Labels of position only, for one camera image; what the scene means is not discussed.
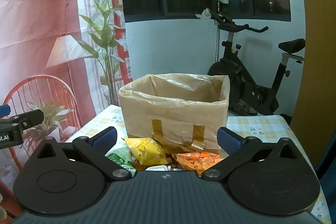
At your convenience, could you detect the orange snack packet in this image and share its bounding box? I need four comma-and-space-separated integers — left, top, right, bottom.
172, 151, 225, 172

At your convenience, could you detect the printed backdrop cloth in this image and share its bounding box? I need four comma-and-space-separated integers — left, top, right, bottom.
0, 0, 133, 216

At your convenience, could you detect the green snack packet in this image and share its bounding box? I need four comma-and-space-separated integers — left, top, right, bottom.
105, 147, 137, 177

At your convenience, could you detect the cardboard box with plastic liner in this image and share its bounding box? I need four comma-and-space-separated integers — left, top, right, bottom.
119, 73, 231, 157

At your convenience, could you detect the wooden door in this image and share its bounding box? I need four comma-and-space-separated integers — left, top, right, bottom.
290, 0, 336, 135

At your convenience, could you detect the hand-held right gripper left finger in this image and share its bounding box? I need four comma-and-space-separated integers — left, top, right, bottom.
34, 126, 132, 183

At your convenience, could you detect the yellow checked floral tablecloth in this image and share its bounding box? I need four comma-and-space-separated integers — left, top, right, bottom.
64, 105, 331, 223

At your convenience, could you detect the black exercise bike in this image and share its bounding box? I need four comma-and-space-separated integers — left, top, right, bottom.
207, 11, 306, 116

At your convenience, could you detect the pair of sandals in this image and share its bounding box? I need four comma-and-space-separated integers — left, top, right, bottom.
231, 102, 258, 116

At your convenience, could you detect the white crumpled wrapper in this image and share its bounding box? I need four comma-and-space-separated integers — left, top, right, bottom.
145, 165, 171, 172

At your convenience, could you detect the thin metal pole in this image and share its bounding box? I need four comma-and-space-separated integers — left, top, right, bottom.
217, 1, 221, 62

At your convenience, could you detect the yellow snack bag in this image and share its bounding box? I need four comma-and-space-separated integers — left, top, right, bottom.
123, 137, 172, 167

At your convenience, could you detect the white crumpled cloth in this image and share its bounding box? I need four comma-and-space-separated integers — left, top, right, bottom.
196, 7, 212, 20

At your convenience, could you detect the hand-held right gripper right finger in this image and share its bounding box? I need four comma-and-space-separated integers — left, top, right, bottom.
201, 126, 300, 182

